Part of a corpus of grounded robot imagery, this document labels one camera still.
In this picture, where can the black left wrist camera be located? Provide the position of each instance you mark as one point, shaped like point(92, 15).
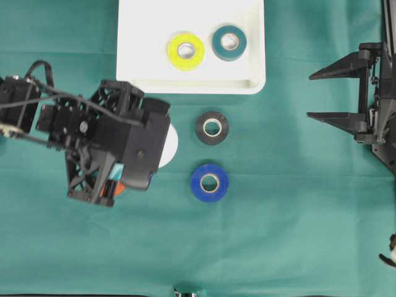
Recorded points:
point(137, 146)

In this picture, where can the white tape roll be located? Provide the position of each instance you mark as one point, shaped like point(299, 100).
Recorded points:
point(170, 147)

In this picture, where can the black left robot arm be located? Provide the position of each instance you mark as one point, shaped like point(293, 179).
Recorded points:
point(22, 99)

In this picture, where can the green tape roll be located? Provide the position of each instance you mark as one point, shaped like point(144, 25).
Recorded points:
point(229, 42)

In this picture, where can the yellow tape roll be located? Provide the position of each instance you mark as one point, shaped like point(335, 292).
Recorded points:
point(186, 51)

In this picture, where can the blue tape roll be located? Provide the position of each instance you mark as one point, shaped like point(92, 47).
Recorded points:
point(221, 177)

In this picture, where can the orange tape roll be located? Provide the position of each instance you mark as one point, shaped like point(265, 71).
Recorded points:
point(119, 188)

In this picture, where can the green table cloth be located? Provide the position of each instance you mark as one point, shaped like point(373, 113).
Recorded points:
point(307, 212)

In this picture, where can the white black object at edge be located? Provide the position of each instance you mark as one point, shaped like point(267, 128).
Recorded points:
point(390, 259)

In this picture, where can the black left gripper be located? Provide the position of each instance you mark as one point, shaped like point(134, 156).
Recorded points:
point(71, 124)

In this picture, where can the black aluminium frame rail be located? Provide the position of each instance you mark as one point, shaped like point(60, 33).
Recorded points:
point(388, 38)

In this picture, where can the white plastic tray case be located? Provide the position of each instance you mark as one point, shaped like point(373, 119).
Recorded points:
point(145, 29)

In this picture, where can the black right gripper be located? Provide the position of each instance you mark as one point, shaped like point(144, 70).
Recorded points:
point(379, 130)

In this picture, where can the black tape roll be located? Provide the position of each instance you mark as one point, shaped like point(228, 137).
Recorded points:
point(212, 117)

